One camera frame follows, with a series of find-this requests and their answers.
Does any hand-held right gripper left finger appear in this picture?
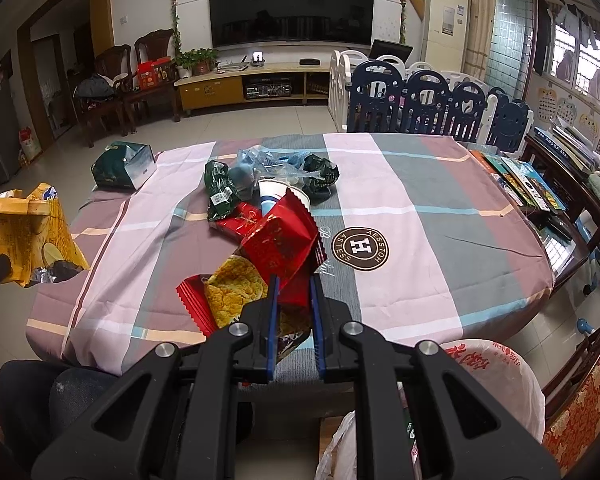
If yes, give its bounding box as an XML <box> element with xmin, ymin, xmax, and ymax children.
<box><xmin>30</xmin><ymin>275</ymin><xmax>281</xmax><ymax>480</ymax></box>

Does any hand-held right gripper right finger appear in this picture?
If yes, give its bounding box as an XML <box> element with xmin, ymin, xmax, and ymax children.
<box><xmin>307</xmin><ymin>275</ymin><xmax>561</xmax><ymax>480</ymax></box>

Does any red yellow snack wrapper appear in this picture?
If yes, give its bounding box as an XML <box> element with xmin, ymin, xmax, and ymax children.
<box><xmin>176</xmin><ymin>255</ymin><xmax>313</xmax><ymax>363</ymax></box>

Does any yellow packaging bag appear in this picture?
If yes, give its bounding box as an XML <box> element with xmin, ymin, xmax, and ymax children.
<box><xmin>0</xmin><ymin>182</ymin><xmax>90</xmax><ymax>288</ymax></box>

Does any shiny red wrapper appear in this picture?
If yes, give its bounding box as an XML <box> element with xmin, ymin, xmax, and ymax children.
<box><xmin>240</xmin><ymin>192</ymin><xmax>327</xmax><ymax>308</ymax></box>

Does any white blue paper cup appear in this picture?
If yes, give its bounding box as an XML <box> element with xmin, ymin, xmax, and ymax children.
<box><xmin>257</xmin><ymin>178</ymin><xmax>312</xmax><ymax>221</ymax></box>

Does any dark green snack packet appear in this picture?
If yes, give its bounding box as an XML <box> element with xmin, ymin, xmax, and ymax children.
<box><xmin>205</xmin><ymin>160</ymin><xmax>240</xmax><ymax>223</ymax></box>
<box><xmin>300</xmin><ymin>154</ymin><xmax>341</xmax><ymax>200</ymax></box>

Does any grey blue ball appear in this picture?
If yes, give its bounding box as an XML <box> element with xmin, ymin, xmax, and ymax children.
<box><xmin>228</xmin><ymin>166</ymin><xmax>257</xmax><ymax>198</ymax></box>

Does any white lined trash basket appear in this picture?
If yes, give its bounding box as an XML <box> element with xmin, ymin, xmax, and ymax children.
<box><xmin>315</xmin><ymin>339</ymin><xmax>546</xmax><ymax>480</ymax></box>

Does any clear plastic bag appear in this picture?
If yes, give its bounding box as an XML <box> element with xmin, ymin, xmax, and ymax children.
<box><xmin>236</xmin><ymin>144</ymin><xmax>311</xmax><ymax>186</ymax></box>

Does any red white bag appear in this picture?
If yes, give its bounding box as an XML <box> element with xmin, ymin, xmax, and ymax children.
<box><xmin>19</xmin><ymin>127</ymin><xmax>43</xmax><ymax>163</ymax></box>

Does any plaid tablecloth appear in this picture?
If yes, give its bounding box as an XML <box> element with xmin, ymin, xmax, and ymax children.
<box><xmin>25</xmin><ymin>132</ymin><xmax>556</xmax><ymax>381</ymax></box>

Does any green tissue box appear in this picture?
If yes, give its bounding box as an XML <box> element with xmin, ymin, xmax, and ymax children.
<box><xmin>91</xmin><ymin>141</ymin><xmax>157</xmax><ymax>191</ymax></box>

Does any black bag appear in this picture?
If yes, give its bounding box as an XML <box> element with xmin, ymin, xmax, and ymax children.
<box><xmin>74</xmin><ymin>74</ymin><xmax>117</xmax><ymax>100</ymax></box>

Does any dark wooden armchair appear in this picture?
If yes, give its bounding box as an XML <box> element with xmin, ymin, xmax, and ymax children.
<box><xmin>134</xmin><ymin>29</ymin><xmax>181</xmax><ymax>133</ymax></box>
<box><xmin>67</xmin><ymin>44</ymin><xmax>133</xmax><ymax>148</ymax></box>

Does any orange book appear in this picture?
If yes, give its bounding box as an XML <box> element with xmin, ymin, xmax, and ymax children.
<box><xmin>470</xmin><ymin>150</ymin><xmax>496</xmax><ymax>173</ymax></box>

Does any black stereo amplifier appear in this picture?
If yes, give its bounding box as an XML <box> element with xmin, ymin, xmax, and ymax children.
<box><xmin>243</xmin><ymin>76</ymin><xmax>295</xmax><ymax>100</ymax></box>

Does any red gift box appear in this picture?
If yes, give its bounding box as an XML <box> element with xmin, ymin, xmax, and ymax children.
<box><xmin>136</xmin><ymin>57</ymin><xmax>177</xmax><ymax>92</ymax></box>

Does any landscape picture book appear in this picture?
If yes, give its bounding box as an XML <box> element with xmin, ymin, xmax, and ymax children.
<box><xmin>537</xmin><ymin>225</ymin><xmax>576</xmax><ymax>271</ymax></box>

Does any white remote control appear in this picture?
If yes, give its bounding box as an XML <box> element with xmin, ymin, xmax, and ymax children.
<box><xmin>500</xmin><ymin>157</ymin><xmax>536</xmax><ymax>206</ymax></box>

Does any yellow wooden tv cabinet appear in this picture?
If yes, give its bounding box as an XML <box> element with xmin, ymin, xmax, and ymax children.
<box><xmin>174</xmin><ymin>60</ymin><xmax>333</xmax><ymax>117</ymax></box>

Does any blue white playpen fence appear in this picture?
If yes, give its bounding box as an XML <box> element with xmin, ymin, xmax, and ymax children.
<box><xmin>328</xmin><ymin>49</ymin><xmax>535</xmax><ymax>156</ymax></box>

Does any black remote control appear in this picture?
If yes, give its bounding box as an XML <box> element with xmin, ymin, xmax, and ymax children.
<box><xmin>550</xmin><ymin>215</ymin><xmax>576</xmax><ymax>241</ymax></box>

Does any blue green picture book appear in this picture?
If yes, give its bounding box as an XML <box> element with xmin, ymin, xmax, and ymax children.
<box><xmin>517</xmin><ymin>162</ymin><xmax>567</xmax><ymax>212</ymax></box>

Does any blue child's chair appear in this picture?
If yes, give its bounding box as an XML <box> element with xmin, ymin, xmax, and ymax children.
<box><xmin>575</xmin><ymin>210</ymin><xmax>600</xmax><ymax>306</ymax></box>

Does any green potted plant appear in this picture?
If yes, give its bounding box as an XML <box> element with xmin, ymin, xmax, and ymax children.
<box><xmin>174</xmin><ymin>47</ymin><xmax>220</xmax><ymax>78</ymax></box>

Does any dark wooden side desk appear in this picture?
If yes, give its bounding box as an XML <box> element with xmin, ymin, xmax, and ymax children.
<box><xmin>522</xmin><ymin>132</ymin><xmax>600</xmax><ymax>261</ymax></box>

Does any black monitor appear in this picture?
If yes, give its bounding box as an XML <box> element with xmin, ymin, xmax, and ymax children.
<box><xmin>367</xmin><ymin>39</ymin><xmax>414</xmax><ymax>63</ymax></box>

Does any stack of books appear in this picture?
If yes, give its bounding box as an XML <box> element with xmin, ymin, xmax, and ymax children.
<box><xmin>530</xmin><ymin>115</ymin><xmax>600</xmax><ymax>171</ymax></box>

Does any large black television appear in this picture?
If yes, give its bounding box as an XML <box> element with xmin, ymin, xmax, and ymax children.
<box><xmin>208</xmin><ymin>0</ymin><xmax>376</xmax><ymax>51</ymax></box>

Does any white standing air conditioner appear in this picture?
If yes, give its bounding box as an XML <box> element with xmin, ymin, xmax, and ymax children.
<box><xmin>421</xmin><ymin>0</ymin><xmax>470</xmax><ymax>73</ymax></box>

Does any beige curtain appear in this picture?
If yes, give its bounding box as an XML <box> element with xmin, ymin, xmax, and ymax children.
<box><xmin>459</xmin><ymin>0</ymin><xmax>496</xmax><ymax>81</ymax></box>

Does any barred window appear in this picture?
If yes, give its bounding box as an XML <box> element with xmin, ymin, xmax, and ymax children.
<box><xmin>550</xmin><ymin>10</ymin><xmax>600</xmax><ymax>111</ymax></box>

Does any wooden sofa frame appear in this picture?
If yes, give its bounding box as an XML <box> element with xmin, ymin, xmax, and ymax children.
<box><xmin>540</xmin><ymin>310</ymin><xmax>600</xmax><ymax>411</ymax></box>

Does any pale wall chart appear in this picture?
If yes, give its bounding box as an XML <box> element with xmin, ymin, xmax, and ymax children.
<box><xmin>577</xmin><ymin>112</ymin><xmax>600</xmax><ymax>143</ymax></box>
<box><xmin>537</xmin><ymin>87</ymin><xmax>556</xmax><ymax>121</ymax></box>
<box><xmin>555</xmin><ymin>97</ymin><xmax>578</xmax><ymax>133</ymax></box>

